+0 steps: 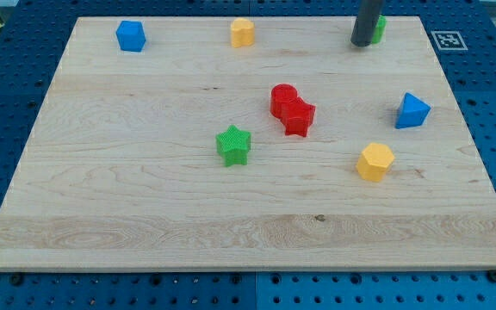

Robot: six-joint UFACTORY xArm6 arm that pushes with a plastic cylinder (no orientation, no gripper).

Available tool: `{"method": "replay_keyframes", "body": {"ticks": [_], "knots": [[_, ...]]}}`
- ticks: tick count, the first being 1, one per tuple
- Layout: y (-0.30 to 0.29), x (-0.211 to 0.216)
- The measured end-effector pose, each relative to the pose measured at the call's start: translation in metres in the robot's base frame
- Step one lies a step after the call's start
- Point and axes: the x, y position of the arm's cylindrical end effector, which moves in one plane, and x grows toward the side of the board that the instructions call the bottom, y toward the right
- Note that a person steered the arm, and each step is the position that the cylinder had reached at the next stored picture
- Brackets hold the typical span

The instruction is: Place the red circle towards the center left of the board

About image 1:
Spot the red circle block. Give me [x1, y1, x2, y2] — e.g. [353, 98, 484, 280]
[270, 84, 298, 119]

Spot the light wooden board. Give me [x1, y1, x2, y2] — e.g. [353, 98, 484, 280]
[0, 16, 496, 273]

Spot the green star block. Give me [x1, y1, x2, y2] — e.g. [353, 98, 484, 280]
[215, 125, 251, 167]

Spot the red star block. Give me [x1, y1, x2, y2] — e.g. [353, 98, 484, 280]
[280, 97, 316, 137]

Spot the yellow heart block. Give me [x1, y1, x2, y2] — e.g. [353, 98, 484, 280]
[230, 17, 255, 48]

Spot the yellow hexagon block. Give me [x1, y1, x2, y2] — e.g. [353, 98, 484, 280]
[356, 143, 395, 182]

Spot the blue pentagon block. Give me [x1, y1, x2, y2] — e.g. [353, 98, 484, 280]
[115, 21, 146, 53]

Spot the blue triangle block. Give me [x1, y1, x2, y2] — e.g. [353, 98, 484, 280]
[394, 92, 431, 129]

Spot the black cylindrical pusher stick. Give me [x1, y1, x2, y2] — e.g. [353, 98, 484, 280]
[350, 0, 384, 47]

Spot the white fiducial marker tag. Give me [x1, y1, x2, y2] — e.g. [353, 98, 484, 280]
[431, 30, 468, 51]

